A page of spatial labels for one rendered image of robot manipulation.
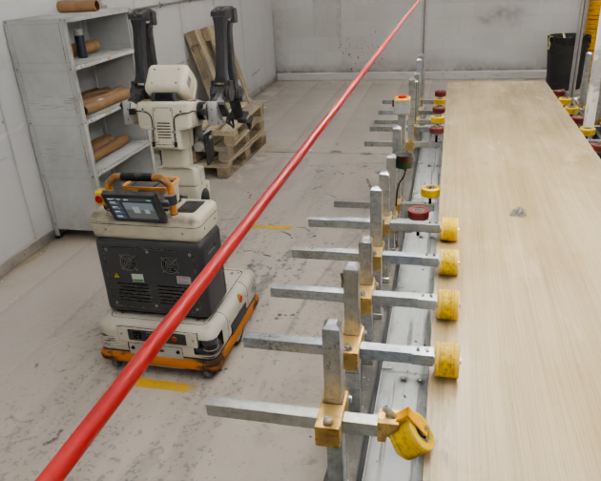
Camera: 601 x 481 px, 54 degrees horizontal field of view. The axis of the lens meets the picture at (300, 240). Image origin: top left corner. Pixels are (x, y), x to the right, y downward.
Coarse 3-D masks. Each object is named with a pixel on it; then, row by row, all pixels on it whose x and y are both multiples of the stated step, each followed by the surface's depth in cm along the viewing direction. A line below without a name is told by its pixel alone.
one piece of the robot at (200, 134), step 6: (198, 126) 296; (198, 132) 297; (204, 132) 301; (210, 132) 302; (198, 138) 301; (204, 138) 296; (210, 138) 302; (198, 144) 294; (204, 144) 297; (210, 144) 303; (192, 150) 298; (198, 150) 296; (210, 150) 303; (210, 156) 304; (210, 162) 304
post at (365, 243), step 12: (360, 240) 161; (372, 240) 163; (360, 252) 162; (372, 252) 164; (360, 264) 164; (372, 264) 166; (372, 276) 168; (372, 312) 173; (372, 324) 175; (372, 336) 176
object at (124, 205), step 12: (108, 192) 254; (120, 192) 253; (132, 192) 252; (144, 192) 251; (108, 204) 259; (120, 204) 257; (132, 204) 256; (144, 204) 254; (156, 204) 252; (168, 204) 257; (120, 216) 264; (132, 216) 262; (144, 216) 260; (156, 216) 258
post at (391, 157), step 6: (390, 156) 227; (390, 162) 227; (390, 168) 228; (390, 174) 229; (390, 180) 230; (390, 186) 231; (390, 192) 232; (390, 198) 233; (390, 204) 235; (390, 210) 236; (390, 234) 240; (390, 240) 241; (390, 246) 242
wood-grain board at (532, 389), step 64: (448, 128) 337; (512, 128) 330; (576, 128) 324; (448, 192) 247; (512, 192) 243; (576, 192) 240; (512, 256) 193; (576, 256) 190; (448, 320) 161; (512, 320) 159; (576, 320) 158; (448, 384) 137; (512, 384) 136; (576, 384) 135; (448, 448) 119; (512, 448) 118; (576, 448) 118
